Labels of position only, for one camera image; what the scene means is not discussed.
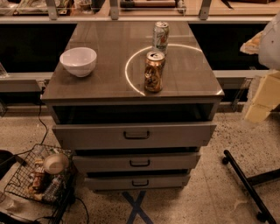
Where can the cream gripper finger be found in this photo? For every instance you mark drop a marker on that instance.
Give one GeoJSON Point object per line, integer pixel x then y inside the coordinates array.
{"type": "Point", "coordinates": [263, 97]}

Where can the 7up soda can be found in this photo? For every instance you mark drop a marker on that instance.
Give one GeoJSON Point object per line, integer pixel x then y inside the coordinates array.
{"type": "Point", "coordinates": [160, 36]}

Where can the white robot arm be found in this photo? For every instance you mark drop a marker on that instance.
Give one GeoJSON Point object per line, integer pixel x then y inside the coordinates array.
{"type": "Point", "coordinates": [266, 44]}

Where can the brown gold soda can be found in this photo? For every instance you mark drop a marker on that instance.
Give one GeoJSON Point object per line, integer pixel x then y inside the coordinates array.
{"type": "Point", "coordinates": [154, 65]}

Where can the white bowl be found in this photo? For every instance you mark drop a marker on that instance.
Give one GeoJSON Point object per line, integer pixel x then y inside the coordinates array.
{"type": "Point", "coordinates": [79, 61]}

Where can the black chair base leg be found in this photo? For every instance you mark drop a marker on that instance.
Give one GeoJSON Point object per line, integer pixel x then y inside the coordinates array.
{"type": "Point", "coordinates": [249, 182]}

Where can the top grey drawer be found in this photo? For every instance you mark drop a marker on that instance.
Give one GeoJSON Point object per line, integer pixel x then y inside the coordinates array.
{"type": "Point", "coordinates": [134, 135]}

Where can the grey drawer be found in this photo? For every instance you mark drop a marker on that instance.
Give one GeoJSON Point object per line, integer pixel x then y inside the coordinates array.
{"type": "Point", "coordinates": [134, 135]}
{"type": "Point", "coordinates": [137, 182]}
{"type": "Point", "coordinates": [137, 162]}

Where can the middle grey drawer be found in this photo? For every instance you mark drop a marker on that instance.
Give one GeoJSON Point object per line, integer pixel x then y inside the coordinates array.
{"type": "Point", "coordinates": [137, 162]}

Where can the blue tape cross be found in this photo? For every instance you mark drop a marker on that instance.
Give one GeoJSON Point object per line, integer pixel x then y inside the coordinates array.
{"type": "Point", "coordinates": [136, 208]}

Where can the bottom grey drawer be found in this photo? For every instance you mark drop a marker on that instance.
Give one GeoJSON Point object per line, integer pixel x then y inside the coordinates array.
{"type": "Point", "coordinates": [137, 182]}

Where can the white cup in basket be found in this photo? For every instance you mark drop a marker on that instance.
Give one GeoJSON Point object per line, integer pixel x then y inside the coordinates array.
{"type": "Point", "coordinates": [56, 163]}

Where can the clear plastic bottle in basket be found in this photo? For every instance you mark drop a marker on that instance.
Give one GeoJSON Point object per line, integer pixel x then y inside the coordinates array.
{"type": "Point", "coordinates": [50, 194]}

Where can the black wire basket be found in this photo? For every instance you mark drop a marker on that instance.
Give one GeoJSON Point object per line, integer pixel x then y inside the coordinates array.
{"type": "Point", "coordinates": [30, 179]}

